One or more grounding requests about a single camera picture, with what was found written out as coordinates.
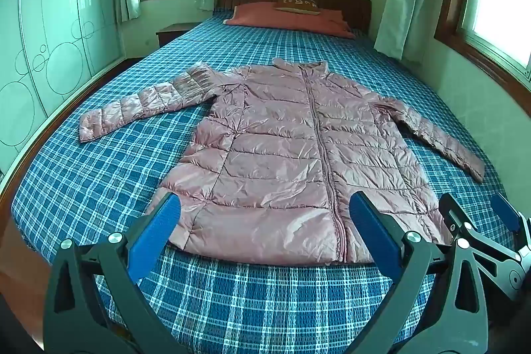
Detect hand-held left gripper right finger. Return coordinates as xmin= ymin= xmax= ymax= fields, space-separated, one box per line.
xmin=349 ymin=190 xmax=489 ymax=354

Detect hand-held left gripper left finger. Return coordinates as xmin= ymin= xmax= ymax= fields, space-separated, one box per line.
xmin=43 ymin=191 xmax=182 ymax=354

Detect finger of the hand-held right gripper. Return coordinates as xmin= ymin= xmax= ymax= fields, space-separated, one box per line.
xmin=438 ymin=193 xmax=528 ymax=302
xmin=490 ymin=194 xmax=531 ymax=256

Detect pink quilted puffer jacket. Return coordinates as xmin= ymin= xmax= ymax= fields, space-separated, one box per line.
xmin=78 ymin=57 xmax=486 ymax=266

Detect bed with blue plaid sheet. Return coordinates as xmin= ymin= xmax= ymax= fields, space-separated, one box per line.
xmin=10 ymin=8 xmax=519 ymax=354

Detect wooden nightstand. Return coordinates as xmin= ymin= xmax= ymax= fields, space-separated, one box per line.
xmin=155 ymin=23 xmax=204 ymax=48

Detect pink pillow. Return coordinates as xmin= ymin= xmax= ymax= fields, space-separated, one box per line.
xmin=223 ymin=1 xmax=356 ymax=40

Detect green glass wardrobe doors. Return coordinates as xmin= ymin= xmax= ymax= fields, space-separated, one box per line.
xmin=0 ymin=0 xmax=126 ymax=174

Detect small brown patterned cushion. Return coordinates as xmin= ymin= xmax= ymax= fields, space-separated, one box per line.
xmin=274 ymin=0 xmax=320 ymax=15

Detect window with brown wooden frame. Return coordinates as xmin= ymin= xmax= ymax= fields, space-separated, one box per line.
xmin=433 ymin=0 xmax=531 ymax=90

